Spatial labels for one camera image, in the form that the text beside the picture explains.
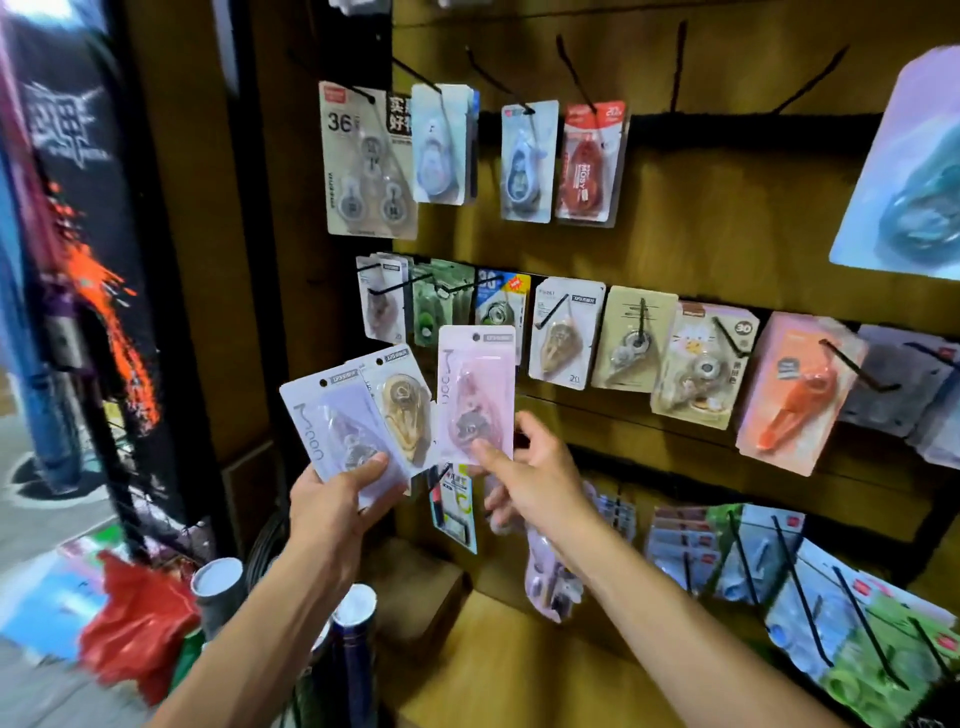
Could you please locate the person's right hand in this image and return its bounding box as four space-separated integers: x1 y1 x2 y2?
468 410 603 543

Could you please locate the person's left hand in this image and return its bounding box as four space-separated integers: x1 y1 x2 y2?
288 451 410 595

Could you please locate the lavender correction tape pack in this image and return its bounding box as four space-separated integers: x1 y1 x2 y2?
279 362 412 513

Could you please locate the pink correction tape pack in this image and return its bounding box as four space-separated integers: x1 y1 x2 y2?
433 324 518 468

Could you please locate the person's right forearm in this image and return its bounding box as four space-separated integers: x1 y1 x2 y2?
551 517 852 728

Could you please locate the person's left forearm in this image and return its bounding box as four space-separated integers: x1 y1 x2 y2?
147 543 360 728

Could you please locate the small blue label pack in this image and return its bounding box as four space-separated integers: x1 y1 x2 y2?
428 464 479 556

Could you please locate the white pack behind hand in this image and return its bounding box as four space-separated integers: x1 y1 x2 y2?
583 480 639 545

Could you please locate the lilac correction tape pack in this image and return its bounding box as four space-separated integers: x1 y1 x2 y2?
523 523 588 625

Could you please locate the white beige correction tape pack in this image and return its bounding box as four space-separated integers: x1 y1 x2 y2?
528 276 608 392

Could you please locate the blue yellow correction tape pack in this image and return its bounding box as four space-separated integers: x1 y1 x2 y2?
473 269 532 366

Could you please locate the green correction tape pack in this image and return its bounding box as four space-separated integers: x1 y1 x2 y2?
410 258 477 349

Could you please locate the cream grey correction tape pack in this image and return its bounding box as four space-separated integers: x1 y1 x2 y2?
590 285 681 395

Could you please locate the dark blue paper roll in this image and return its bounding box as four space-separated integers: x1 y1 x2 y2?
328 583 380 728

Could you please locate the grey paper roll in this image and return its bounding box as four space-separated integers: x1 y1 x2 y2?
189 556 247 642

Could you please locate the stack of red label packs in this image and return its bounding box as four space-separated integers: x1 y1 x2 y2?
645 505 723 595

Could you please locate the cat print correction tape pack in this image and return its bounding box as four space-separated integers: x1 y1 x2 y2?
650 300 761 432

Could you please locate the red plastic bag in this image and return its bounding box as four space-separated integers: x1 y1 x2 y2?
78 549 202 708

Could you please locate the green blue stationery pack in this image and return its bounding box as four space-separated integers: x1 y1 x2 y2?
711 503 807 606

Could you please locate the blue whale correction tape pack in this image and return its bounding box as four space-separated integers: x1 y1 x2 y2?
499 99 561 225

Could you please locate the white triple correction tape pack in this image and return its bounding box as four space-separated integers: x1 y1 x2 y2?
318 80 420 242

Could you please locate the red correction tape pack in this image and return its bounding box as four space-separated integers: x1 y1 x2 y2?
554 100 631 229

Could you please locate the orange correction tape pack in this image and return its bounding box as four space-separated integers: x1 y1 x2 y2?
735 311 869 478

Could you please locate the pale blue correction tape pack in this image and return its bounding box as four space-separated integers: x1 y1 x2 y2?
410 82 481 208

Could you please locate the light blue stationery pack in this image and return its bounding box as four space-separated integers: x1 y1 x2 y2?
763 538 875 680

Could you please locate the black display hook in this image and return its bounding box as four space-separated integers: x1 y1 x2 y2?
771 44 852 117
464 45 537 117
669 20 690 115
555 33 599 115

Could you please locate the black graffiti banner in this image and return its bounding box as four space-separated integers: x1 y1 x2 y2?
0 0 189 556

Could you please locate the dark grey correction tape pack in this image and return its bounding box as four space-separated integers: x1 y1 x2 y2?
839 324 960 439

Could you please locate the bright green stationery pack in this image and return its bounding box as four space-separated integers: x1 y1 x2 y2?
819 591 960 728

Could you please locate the pale grey correction tape pack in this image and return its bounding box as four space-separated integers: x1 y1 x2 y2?
906 373 960 472

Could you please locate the large teal correction tape pack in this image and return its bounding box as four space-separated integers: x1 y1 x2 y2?
828 45 960 283

